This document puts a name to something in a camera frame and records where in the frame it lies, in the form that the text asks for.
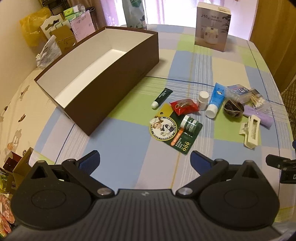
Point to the brown curtain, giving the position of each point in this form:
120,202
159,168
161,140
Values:
97,11

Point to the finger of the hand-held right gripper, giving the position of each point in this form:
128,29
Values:
277,161
294,144

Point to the green balm blister card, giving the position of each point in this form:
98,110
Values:
185,141

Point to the clear plastic box blue label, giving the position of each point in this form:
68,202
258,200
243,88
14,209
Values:
238,90

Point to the small tan cardboard box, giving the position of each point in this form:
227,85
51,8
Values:
22,166

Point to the white humidifier carton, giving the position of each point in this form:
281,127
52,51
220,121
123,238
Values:
211,27

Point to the green tissue packs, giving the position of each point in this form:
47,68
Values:
71,11

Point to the yellow plastic bag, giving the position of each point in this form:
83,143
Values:
30,27

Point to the grey green standing pouch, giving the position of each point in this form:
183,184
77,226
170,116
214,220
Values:
134,14

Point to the black metal rack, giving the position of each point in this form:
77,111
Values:
55,5

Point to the small white pill bottle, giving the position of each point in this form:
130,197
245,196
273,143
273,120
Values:
203,99

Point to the clear printed plastic bag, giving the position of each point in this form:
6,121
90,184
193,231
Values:
49,53

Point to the pink curtain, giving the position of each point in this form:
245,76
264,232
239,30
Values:
161,9

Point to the cream bear print blanket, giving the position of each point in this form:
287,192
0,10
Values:
13,111

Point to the white carved chair back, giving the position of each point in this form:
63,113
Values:
47,25

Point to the red candy packet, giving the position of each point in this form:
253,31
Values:
182,106

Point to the wicker chair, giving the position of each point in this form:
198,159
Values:
290,102

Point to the purple cream tube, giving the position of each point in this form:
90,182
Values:
261,118

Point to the dark green lip gel tube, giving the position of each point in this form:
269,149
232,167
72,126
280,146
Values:
163,96

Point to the colourful snack packets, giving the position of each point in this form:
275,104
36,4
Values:
5,208

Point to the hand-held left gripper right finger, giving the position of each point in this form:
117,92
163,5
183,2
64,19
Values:
201,162

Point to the clear bag of cotton swabs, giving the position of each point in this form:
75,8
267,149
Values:
256,99

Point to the blue and white cream tube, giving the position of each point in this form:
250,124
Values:
216,97

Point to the pink paper bag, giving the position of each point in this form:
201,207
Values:
83,25

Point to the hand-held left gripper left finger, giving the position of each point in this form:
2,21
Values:
89,162

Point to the cream hair claw clip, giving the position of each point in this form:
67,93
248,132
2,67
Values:
248,141

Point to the brown cardboard box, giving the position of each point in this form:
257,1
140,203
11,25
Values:
111,92

